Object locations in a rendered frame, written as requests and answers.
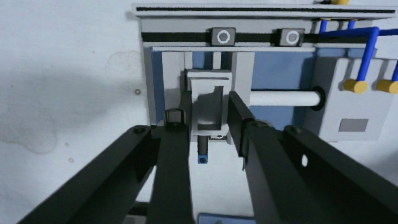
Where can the white block with pocket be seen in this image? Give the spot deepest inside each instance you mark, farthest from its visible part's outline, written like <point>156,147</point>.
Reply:
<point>210,95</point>

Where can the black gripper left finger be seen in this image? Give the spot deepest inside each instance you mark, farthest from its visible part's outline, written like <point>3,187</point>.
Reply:
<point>104,190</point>

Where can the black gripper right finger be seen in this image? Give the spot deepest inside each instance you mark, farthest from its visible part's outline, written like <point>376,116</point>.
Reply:
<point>346,191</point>

